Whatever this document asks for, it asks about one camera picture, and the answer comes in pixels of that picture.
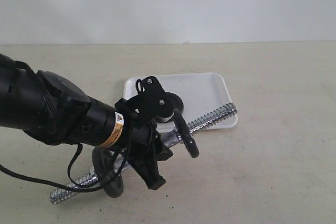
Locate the white rectangular plastic tray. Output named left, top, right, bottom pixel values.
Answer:
left=123, top=72, right=238, bottom=133

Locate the black plate with collar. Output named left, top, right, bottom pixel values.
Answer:
left=92, top=147, right=123, bottom=198

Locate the chrome threaded dumbbell bar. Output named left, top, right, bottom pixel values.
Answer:
left=49, top=104, right=238, bottom=205

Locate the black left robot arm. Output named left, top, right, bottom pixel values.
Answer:
left=1, top=55, right=175, bottom=194

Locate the black weight plate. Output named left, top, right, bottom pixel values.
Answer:
left=166, top=92, right=184, bottom=113

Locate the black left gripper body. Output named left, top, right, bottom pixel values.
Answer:
left=115, top=98, right=173, bottom=161

